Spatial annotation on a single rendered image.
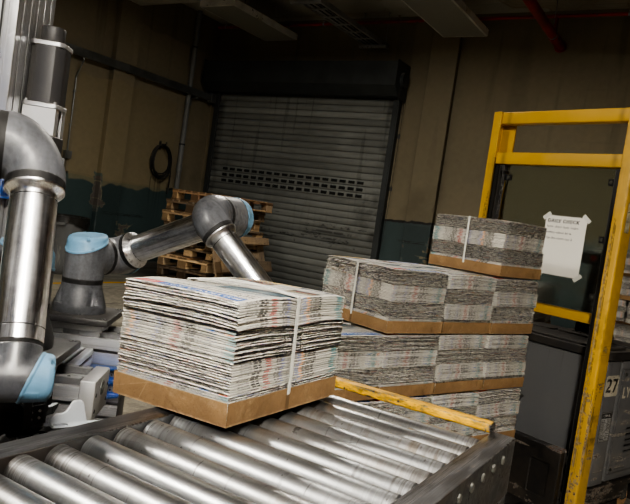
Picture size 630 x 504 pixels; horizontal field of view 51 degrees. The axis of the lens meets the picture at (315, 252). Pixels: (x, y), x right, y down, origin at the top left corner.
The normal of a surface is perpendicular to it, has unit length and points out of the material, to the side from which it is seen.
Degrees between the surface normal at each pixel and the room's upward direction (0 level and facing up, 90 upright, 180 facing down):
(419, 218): 90
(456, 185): 90
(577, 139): 90
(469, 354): 89
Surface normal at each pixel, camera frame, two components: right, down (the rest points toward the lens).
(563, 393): -0.77, -0.08
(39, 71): 0.08, 0.07
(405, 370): 0.62, 0.13
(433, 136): -0.51, -0.03
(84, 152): 0.84, 0.15
